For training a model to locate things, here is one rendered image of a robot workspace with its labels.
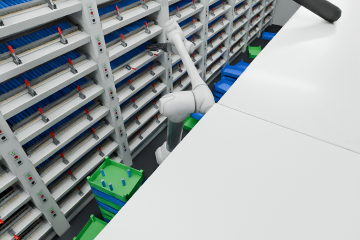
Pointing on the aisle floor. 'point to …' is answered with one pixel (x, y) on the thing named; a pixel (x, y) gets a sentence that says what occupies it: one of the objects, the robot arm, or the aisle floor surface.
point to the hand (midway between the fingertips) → (149, 46)
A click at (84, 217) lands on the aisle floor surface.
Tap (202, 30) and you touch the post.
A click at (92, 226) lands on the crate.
